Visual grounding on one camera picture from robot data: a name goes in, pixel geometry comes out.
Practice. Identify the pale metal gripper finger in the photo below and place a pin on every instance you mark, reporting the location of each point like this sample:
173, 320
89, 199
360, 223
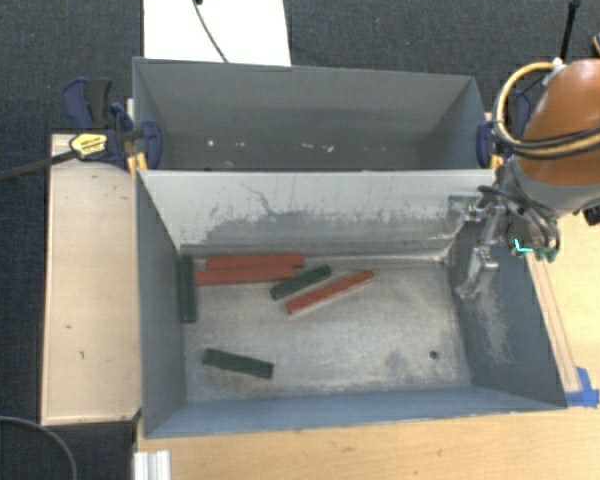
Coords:
477, 273
472, 211

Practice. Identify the red-brown flat block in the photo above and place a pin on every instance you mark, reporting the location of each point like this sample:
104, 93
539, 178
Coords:
255, 261
245, 276
330, 292

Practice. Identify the grey metal bin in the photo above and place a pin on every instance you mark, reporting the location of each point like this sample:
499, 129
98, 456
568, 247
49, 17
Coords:
330, 328

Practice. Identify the dark green flat block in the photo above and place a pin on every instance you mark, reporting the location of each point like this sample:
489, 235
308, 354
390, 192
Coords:
188, 290
237, 363
300, 282

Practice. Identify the pale wood flat board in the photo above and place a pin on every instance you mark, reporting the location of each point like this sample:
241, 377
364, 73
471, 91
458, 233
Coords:
90, 288

